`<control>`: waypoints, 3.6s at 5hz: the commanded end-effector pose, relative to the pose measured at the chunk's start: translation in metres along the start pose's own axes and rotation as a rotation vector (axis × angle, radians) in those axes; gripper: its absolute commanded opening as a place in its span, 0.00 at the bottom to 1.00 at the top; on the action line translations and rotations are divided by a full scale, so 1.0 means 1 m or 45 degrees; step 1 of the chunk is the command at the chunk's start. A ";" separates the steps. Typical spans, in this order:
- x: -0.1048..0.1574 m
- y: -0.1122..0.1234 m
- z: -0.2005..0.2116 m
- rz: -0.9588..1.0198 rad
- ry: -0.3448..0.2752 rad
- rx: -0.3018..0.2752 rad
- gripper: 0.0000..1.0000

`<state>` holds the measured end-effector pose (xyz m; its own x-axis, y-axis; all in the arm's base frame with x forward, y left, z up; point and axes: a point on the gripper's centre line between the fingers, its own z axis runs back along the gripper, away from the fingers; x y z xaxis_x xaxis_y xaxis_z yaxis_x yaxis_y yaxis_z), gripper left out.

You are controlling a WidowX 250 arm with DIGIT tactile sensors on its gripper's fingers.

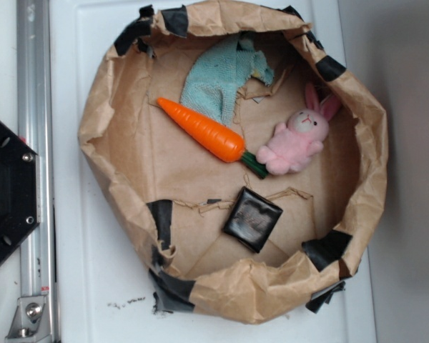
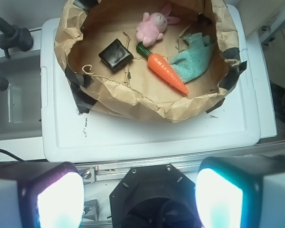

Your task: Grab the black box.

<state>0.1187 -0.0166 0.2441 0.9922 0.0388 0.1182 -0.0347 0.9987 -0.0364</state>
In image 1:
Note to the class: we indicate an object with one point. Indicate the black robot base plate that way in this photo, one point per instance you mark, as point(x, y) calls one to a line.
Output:
point(19, 214)

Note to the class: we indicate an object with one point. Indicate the black box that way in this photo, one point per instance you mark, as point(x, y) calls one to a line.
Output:
point(252, 219)

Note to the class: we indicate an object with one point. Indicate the metal corner bracket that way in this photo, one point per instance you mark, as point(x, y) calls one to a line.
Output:
point(31, 322)

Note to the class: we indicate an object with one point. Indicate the light blue towel cloth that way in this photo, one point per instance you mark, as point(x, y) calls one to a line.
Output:
point(212, 83)

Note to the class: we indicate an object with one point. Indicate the aluminium extrusion rail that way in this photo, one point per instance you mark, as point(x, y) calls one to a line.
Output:
point(38, 271)

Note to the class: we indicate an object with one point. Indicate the white tray board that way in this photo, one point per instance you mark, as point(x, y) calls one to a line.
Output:
point(105, 293)

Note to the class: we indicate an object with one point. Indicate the orange plastic carrot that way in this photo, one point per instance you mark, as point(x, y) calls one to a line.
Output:
point(222, 142)

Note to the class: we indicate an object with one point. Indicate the brown paper bag bin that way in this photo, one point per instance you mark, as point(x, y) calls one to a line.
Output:
point(173, 197)

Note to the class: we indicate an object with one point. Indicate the pink plush bunny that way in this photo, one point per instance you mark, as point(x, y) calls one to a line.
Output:
point(295, 142)

